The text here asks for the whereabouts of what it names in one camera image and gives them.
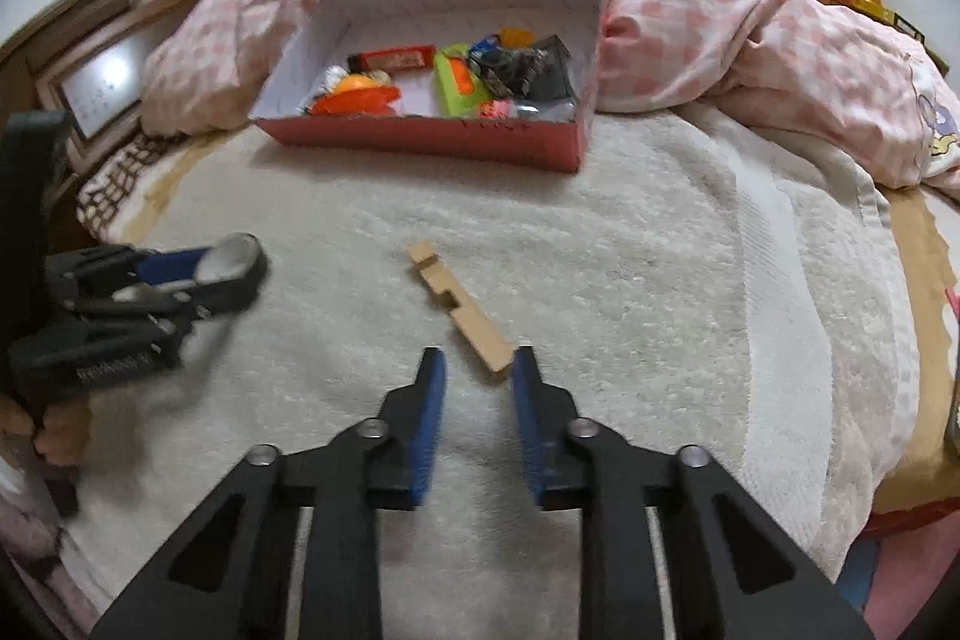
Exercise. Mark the yellow toy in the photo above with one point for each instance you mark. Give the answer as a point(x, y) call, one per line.
point(874, 3)

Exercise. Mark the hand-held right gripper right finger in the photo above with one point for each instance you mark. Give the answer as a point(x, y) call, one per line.
point(532, 430)

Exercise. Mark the person's leg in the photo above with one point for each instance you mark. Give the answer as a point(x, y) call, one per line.
point(37, 557)
point(922, 580)

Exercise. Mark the person's right leg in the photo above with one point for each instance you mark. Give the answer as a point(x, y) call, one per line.
point(922, 580)

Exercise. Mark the notched wooden block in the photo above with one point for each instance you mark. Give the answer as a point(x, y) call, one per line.
point(472, 332)

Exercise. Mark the frosted headboard panel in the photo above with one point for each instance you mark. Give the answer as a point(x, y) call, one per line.
point(105, 78)

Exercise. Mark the green toy utility knife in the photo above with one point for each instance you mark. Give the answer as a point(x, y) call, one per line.
point(457, 85)

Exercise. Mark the red tube with label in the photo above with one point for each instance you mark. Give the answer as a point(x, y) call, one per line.
point(397, 59)

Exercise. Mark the person's left leg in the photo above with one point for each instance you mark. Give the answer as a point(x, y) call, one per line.
point(37, 557)

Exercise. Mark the orange ping-pong ball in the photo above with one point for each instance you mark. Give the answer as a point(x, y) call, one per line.
point(356, 84)

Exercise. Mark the white fluffy towel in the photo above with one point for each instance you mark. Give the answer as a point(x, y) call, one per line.
point(637, 280)

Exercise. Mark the dark snack wrapper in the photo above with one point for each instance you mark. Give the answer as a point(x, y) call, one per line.
point(514, 74)

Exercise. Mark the clear bottle with red label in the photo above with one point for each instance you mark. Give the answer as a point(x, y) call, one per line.
point(540, 111)

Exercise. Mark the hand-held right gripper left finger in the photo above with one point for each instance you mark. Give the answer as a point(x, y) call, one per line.
point(427, 430)

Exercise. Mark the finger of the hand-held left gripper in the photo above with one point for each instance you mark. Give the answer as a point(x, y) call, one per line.
point(169, 266)
point(150, 314)

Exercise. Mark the person's left hand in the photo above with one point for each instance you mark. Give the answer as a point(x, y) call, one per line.
point(64, 434)

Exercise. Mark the wooden bedside shelf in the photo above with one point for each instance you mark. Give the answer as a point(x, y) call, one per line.
point(919, 40)

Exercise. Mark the pink checkered quilt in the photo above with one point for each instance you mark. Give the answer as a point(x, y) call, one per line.
point(712, 10)

